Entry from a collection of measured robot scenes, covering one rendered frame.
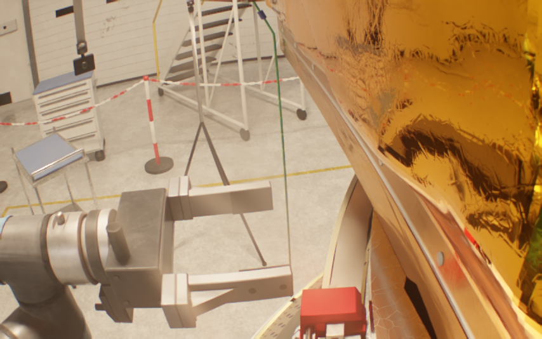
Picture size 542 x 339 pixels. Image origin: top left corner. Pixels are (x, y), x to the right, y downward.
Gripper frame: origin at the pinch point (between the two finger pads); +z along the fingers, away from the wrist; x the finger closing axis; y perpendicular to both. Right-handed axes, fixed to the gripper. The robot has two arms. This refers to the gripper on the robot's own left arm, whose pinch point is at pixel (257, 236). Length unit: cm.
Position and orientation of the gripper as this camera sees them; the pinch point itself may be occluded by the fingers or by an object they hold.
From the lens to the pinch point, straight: 42.8
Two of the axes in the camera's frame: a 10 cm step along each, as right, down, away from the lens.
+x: -1.1, -4.5, 8.9
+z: 9.9, -1.2, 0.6
